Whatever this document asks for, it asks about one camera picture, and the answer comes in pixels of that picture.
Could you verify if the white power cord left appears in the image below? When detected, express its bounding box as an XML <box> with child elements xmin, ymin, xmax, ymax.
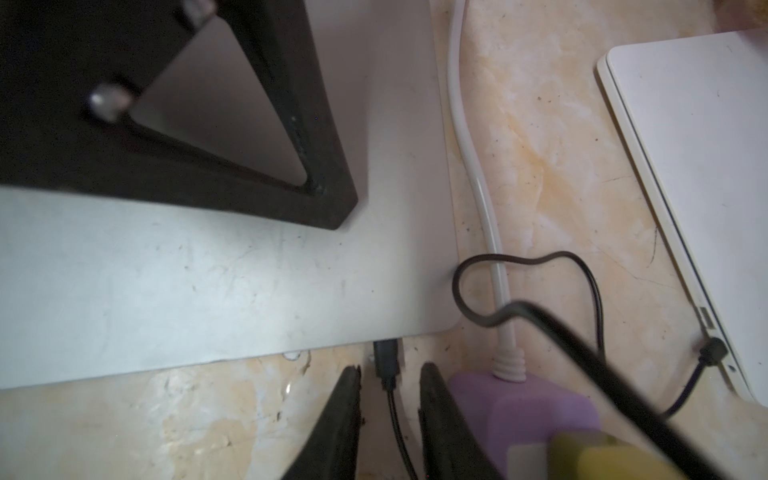
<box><xmin>445</xmin><ymin>0</ymin><xmax>528</xmax><ymax>384</ymax></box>

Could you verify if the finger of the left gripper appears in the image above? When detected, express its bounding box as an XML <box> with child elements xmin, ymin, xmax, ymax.
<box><xmin>1</xmin><ymin>1</ymin><xmax>358</xmax><ymax>230</ymax></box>

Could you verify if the black cable laptop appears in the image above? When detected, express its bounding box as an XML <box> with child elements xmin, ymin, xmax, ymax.
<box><xmin>372</xmin><ymin>338</ymin><xmax>421</xmax><ymax>480</ymax></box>
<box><xmin>451</xmin><ymin>250</ymin><xmax>730</xmax><ymax>480</ymax></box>

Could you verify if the white laptop back left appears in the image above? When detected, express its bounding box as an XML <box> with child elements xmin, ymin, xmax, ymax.
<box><xmin>597</xmin><ymin>28</ymin><xmax>767</xmax><ymax>405</ymax></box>

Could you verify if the silver laptop front left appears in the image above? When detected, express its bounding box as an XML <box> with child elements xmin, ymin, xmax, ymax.
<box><xmin>1</xmin><ymin>1</ymin><xmax>458</xmax><ymax>389</ymax></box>

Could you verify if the yellow usb charger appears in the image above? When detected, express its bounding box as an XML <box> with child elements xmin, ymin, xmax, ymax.
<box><xmin>547</xmin><ymin>430</ymin><xmax>686</xmax><ymax>480</ymax></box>

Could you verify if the purple power strip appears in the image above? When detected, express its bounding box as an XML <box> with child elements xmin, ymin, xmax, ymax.
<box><xmin>448</xmin><ymin>371</ymin><xmax>601</xmax><ymax>479</ymax></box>

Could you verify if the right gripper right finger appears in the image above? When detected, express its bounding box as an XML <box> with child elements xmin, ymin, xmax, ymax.
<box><xmin>419</xmin><ymin>362</ymin><xmax>501</xmax><ymax>479</ymax></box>

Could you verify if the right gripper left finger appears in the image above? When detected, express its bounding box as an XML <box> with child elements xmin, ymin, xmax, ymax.
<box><xmin>282</xmin><ymin>366</ymin><xmax>362</xmax><ymax>480</ymax></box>

